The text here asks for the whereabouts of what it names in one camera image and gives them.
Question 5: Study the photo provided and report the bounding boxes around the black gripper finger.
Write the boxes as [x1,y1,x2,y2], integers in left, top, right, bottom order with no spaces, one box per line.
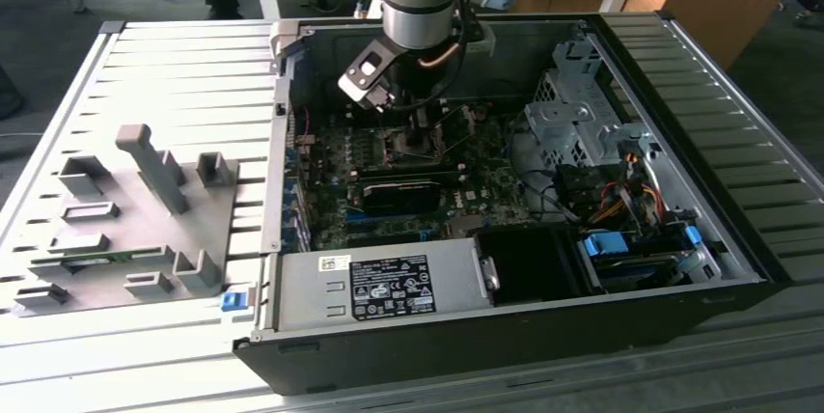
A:
[406,110,440,153]

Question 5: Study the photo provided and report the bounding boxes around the metal socket cover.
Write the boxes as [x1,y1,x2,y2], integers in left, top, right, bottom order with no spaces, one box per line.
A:
[434,106,484,154]

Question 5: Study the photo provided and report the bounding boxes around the silver topped CPU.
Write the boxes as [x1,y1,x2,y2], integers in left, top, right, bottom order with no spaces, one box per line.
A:
[396,138,441,159]

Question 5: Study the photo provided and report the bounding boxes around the CPU socket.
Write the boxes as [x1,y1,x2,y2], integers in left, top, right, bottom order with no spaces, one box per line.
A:
[378,125,452,166]

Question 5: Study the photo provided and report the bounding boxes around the black RAM slot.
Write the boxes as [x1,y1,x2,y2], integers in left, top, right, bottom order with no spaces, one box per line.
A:
[356,165,457,183]

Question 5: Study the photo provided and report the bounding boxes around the green motherboard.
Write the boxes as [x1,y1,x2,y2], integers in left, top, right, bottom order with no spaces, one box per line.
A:
[281,102,584,254]

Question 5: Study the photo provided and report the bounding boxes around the black rectangular heatsink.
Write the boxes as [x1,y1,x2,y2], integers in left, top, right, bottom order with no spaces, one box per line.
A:
[357,179,445,216]

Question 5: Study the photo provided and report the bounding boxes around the metal drive cage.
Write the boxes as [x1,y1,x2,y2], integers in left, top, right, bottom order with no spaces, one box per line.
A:
[521,21,668,169]

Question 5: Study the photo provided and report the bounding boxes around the black fan shroud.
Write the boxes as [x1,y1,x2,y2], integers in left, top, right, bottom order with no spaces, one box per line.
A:
[473,225,606,308]

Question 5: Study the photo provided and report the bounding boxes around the black chair base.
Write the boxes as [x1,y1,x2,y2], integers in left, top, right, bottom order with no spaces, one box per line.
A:
[202,0,244,21]

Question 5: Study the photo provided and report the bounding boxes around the hard disk in blue carrier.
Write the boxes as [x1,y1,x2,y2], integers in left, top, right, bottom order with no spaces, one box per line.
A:
[574,231,688,291]

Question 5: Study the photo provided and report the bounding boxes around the silver power supply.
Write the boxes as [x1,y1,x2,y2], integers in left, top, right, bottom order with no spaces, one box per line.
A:
[270,237,498,331]

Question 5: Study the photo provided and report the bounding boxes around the blue case latch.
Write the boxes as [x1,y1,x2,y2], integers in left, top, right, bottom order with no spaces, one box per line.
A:
[217,290,250,313]

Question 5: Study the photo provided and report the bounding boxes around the black open PC case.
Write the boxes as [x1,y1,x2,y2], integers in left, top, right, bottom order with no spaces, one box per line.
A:
[230,11,797,398]

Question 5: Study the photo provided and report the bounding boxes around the grey parts rack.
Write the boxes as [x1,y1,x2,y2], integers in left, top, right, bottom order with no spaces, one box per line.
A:
[10,123,241,320]

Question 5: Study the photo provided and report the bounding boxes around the green RAM stick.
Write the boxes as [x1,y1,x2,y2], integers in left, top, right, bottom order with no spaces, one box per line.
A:
[60,247,157,272]

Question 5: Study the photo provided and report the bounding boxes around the copper coloured cable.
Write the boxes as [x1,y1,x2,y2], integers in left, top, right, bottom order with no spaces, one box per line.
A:
[416,43,460,68]

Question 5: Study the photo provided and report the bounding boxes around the wrist camera with black bracket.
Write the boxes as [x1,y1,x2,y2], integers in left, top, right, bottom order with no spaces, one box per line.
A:
[337,39,404,113]

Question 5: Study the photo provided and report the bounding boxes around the black camera cable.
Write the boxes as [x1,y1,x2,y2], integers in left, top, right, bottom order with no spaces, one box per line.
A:
[392,0,520,113]

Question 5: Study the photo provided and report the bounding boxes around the grey flat wire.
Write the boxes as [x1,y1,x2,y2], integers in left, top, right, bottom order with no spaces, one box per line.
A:
[533,185,584,224]

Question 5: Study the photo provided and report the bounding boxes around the yellow red power wires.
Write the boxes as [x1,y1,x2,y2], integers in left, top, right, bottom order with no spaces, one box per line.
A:
[594,179,665,227]

